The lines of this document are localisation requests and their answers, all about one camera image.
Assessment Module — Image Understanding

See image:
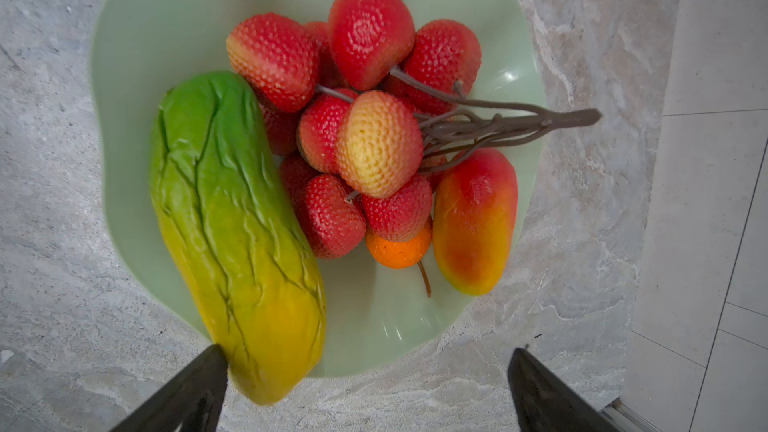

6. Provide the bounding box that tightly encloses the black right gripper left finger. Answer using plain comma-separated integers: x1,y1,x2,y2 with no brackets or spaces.
112,344,228,432

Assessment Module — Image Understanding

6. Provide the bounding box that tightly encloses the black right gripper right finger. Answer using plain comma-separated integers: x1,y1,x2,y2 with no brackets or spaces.
507,348,619,432

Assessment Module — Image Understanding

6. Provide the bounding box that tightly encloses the green yellow fake papaya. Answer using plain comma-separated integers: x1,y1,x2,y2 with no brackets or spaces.
149,71,326,406

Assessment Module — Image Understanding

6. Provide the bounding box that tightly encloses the red yellow fake mango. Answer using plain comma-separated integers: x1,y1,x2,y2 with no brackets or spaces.
433,148,518,296

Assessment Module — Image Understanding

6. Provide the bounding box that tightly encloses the red lychee bunch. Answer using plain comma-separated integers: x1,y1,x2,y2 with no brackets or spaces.
226,0,603,260

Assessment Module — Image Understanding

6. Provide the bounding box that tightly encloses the small orange fake fruit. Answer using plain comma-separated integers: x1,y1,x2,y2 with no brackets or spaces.
365,217,432,297

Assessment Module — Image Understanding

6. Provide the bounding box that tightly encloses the aluminium corner post right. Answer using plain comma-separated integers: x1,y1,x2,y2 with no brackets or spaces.
600,398,660,432

